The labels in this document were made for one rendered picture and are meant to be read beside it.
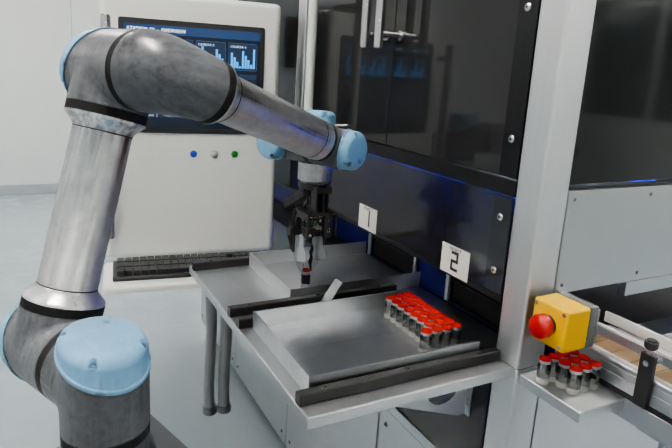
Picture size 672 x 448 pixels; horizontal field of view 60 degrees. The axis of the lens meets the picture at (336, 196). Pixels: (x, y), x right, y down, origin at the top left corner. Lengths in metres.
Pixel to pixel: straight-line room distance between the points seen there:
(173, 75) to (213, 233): 1.06
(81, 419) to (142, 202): 1.01
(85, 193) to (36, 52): 5.36
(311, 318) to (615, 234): 0.60
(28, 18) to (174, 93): 5.44
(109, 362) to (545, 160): 0.71
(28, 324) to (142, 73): 0.39
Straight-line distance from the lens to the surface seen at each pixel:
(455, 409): 1.24
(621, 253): 1.23
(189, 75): 0.82
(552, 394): 1.08
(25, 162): 6.33
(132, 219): 1.79
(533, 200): 1.03
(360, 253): 1.64
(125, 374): 0.83
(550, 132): 1.01
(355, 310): 1.26
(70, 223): 0.91
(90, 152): 0.90
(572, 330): 1.03
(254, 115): 0.90
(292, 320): 1.20
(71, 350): 0.83
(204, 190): 1.79
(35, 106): 6.26
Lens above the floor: 1.39
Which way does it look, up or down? 13 degrees down
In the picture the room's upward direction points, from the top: 4 degrees clockwise
